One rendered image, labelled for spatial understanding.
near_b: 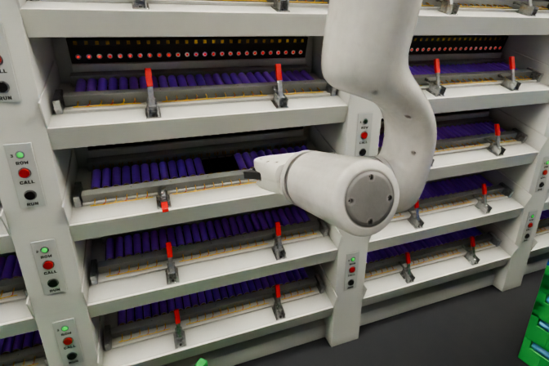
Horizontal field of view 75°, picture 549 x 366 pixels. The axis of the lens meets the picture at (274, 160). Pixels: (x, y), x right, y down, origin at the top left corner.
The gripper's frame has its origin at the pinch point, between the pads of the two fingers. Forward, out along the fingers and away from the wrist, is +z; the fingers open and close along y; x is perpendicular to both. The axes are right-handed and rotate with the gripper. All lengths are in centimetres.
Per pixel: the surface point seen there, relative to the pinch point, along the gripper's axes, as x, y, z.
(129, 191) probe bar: 4.0, 25.9, 17.9
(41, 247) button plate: 11.9, 42.5, 14.8
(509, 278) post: 56, -95, 25
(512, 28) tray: -27, -71, 6
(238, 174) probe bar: 3.5, 2.1, 17.6
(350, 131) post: -4.1, -24.1, 10.6
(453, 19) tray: -28, -50, 5
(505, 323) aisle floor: 64, -80, 15
